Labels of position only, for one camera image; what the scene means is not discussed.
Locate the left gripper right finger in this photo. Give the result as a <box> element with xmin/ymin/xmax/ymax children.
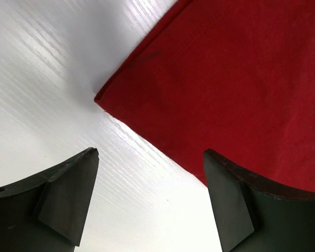
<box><xmin>203</xmin><ymin>149</ymin><xmax>315</xmax><ymax>251</ymax></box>

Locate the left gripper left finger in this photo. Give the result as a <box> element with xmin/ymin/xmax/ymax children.
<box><xmin>0</xmin><ymin>148</ymin><xmax>98</xmax><ymax>251</ymax></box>

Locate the red t-shirt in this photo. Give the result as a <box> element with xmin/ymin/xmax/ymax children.
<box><xmin>94</xmin><ymin>0</ymin><xmax>315</xmax><ymax>192</ymax></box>

